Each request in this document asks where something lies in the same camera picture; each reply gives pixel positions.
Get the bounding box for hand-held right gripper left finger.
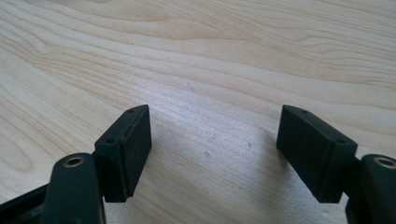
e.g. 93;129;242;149
93;104;153;203

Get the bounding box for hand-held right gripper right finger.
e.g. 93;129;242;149
276;104;359;204

